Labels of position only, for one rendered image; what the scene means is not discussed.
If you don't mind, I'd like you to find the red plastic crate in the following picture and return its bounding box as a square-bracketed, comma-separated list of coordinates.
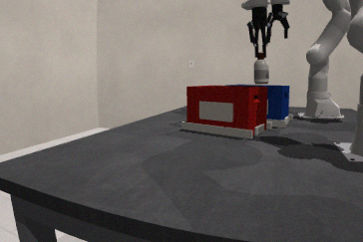
[186, 86, 267, 135]

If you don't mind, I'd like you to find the blue plastic crate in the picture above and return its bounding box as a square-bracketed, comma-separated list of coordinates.
[229, 85, 289, 121]

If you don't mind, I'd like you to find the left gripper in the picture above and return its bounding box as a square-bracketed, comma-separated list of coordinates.
[247, 7, 272, 58]

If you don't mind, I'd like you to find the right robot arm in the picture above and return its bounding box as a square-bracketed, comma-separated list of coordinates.
[304, 0, 351, 119]

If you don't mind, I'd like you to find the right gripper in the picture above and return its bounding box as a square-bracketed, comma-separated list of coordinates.
[267, 4, 290, 39]

